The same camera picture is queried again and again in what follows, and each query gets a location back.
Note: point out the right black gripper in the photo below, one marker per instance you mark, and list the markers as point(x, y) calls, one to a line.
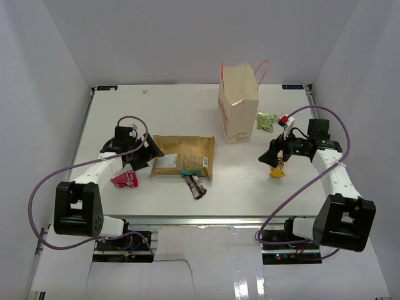
point(270, 157)

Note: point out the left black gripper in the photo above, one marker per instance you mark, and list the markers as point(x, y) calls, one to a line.
point(149, 152)

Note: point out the large brown snack bag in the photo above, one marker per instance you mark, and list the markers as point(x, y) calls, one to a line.
point(184, 155)

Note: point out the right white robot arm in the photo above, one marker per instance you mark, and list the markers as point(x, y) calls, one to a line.
point(345, 219)

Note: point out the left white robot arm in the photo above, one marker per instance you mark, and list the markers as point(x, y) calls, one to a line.
point(78, 206)

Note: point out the cream paper bag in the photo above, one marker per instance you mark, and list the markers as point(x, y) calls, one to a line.
point(238, 100)

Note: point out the yellow candy packet right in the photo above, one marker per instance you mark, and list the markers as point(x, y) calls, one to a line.
point(277, 172)

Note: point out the red snack packet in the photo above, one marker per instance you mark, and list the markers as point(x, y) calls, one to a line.
point(126, 179)

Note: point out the green snack packet right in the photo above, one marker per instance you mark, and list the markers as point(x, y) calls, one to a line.
point(265, 121)

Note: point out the brown chocolate bar wrapper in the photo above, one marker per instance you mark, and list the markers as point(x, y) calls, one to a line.
point(195, 185)

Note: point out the white foam board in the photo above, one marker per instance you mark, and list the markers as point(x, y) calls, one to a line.
point(209, 263)

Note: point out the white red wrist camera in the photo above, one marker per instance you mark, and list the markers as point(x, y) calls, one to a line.
point(287, 123)

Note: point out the aluminium front rail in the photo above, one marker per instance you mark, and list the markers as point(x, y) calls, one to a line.
point(194, 220)

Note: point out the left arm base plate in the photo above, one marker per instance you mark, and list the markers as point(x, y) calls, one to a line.
point(131, 249)

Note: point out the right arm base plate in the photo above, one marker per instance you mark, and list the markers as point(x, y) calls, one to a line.
point(291, 254)

